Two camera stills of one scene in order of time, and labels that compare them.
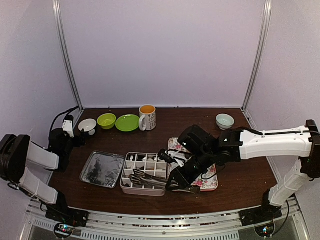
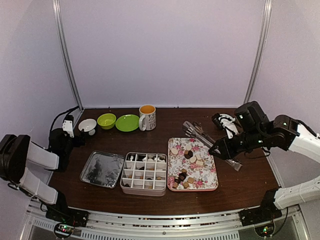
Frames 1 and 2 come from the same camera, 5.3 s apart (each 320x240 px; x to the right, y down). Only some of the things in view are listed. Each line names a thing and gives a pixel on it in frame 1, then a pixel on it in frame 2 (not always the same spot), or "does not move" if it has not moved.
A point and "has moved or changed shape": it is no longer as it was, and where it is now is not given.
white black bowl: x=88 y=125 does not move
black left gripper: x=82 y=142 does not move
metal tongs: x=140 y=178 has moved or changed shape
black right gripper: x=183 y=180 -> x=223 y=145
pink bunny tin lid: x=103 y=169 does not move
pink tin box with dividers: x=150 y=163 does not move
